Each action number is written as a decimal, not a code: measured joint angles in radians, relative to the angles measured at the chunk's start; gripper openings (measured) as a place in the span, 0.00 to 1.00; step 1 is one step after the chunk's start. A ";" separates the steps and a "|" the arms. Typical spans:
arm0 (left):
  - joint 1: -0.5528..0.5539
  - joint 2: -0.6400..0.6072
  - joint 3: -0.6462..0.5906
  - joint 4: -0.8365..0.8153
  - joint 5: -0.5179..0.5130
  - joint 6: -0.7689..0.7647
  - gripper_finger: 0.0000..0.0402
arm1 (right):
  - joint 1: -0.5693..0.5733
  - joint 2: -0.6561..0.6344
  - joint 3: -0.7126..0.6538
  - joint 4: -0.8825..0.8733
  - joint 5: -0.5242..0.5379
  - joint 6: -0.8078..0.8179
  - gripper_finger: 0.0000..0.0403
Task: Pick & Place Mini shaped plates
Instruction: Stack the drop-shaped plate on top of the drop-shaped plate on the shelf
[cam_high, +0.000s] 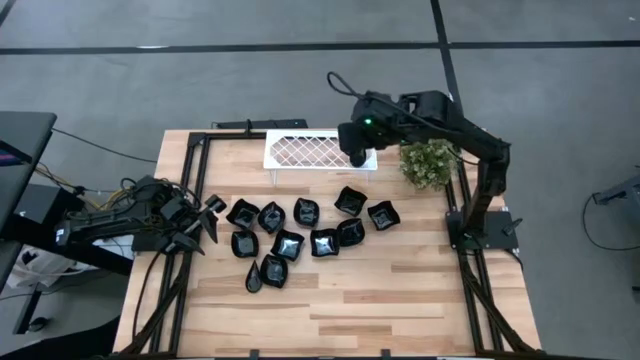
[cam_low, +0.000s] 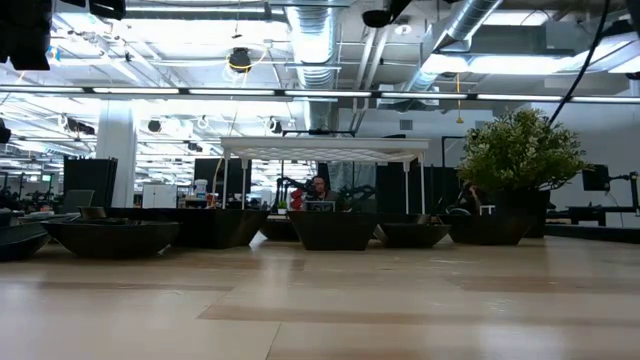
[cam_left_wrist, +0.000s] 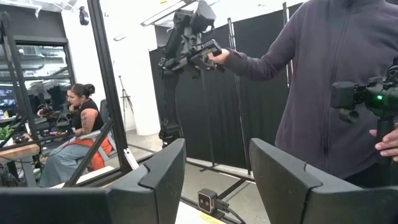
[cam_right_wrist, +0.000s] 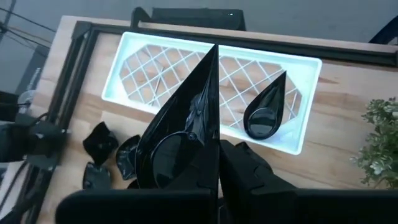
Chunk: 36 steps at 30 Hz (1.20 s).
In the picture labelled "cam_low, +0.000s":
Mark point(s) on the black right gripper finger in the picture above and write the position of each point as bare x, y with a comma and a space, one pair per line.
380, 19

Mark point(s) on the black square deep mini bowl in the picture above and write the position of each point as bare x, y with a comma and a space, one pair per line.
332, 232
220, 227

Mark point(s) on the black monitor on arm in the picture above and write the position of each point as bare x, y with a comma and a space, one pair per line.
596, 177

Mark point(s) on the black background robot arm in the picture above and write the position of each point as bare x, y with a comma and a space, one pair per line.
280, 182

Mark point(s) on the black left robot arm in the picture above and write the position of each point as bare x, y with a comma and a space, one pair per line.
25, 35

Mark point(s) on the black ceiling spotlight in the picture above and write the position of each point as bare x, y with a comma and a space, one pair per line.
154, 125

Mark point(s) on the white pillar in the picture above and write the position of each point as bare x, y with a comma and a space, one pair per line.
116, 160

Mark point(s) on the black room partition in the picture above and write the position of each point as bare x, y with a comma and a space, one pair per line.
90, 180

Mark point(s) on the person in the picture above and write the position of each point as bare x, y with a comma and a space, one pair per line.
470, 197
320, 187

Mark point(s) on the green potted plant black pot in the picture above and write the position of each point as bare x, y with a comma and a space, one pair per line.
520, 150

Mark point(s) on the white cabinet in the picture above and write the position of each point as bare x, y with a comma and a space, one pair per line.
160, 196

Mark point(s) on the grey laptop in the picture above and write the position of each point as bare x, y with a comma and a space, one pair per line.
319, 206

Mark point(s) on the red machine part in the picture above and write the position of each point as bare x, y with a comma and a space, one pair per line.
297, 200

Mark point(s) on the black desk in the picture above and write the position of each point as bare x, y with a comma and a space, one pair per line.
590, 212

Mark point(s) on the silver ventilation duct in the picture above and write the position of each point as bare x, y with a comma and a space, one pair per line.
312, 40
465, 20

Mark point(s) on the black aluminium rig frame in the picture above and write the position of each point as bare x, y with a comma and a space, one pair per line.
590, 234

